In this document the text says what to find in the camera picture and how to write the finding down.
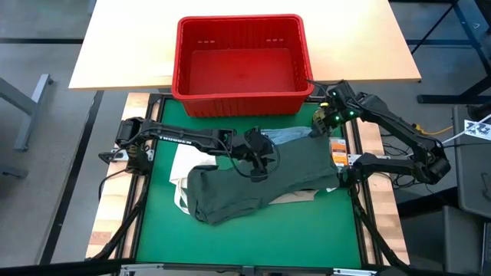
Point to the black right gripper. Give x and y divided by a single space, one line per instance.
341 103

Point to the pale paper label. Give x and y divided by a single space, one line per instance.
159 69

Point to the yellow tag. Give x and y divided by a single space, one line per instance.
324 104

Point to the khaki shorts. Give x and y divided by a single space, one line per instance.
295 196

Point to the grey cabinet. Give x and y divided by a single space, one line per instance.
472 172

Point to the silver bracket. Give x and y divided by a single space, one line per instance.
356 272
142 267

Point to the white printed tag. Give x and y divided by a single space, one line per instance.
477 129

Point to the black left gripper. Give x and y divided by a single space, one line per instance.
251 147

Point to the black aluminium frame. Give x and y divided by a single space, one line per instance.
153 100

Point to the black metal table base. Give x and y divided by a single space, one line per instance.
452 99

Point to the green table mat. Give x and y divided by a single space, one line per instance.
268 241

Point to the clear box orange label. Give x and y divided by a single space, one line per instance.
338 153

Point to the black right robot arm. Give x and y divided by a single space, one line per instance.
403 130

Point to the grey metal table leg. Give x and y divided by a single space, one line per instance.
27 103

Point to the red plastic laundry bin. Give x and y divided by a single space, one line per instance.
238 73

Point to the white tote bag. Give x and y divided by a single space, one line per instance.
188 161

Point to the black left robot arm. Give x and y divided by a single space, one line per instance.
184 138

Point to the light wooden table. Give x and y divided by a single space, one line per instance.
345 46

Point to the dark green garment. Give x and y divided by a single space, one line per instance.
230 191

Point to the light blue garment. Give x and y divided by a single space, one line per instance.
287 134

